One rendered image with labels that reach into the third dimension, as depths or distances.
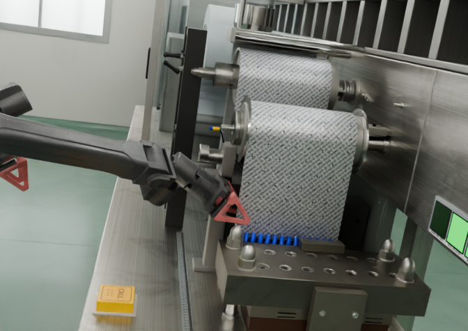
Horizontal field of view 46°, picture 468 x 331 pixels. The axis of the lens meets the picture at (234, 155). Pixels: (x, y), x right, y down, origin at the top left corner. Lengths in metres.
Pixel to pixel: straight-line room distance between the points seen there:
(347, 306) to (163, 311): 0.36
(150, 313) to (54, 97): 5.83
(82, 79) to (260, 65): 5.48
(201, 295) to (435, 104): 0.62
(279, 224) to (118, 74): 5.62
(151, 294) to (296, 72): 0.63
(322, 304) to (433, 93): 0.46
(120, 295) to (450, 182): 0.65
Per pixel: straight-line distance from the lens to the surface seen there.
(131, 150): 1.05
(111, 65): 6.72
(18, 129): 0.94
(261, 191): 1.18
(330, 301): 1.06
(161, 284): 1.24
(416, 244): 1.50
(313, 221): 1.23
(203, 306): 1.17
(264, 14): 1.84
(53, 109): 6.88
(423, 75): 1.18
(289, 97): 1.39
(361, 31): 1.59
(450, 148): 1.05
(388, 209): 1.30
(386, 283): 1.12
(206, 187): 1.13
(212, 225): 1.28
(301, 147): 1.17
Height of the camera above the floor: 1.47
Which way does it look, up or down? 14 degrees down
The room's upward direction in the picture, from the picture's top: 8 degrees clockwise
